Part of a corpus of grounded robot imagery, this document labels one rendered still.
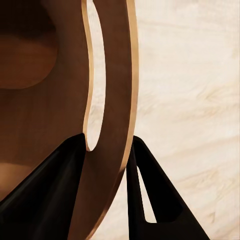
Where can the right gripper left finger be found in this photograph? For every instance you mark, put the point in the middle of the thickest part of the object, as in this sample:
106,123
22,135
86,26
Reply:
41,206

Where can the trash can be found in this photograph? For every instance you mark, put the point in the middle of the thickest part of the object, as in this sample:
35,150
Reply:
46,90

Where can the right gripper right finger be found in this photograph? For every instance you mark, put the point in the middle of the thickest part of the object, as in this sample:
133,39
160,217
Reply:
175,221

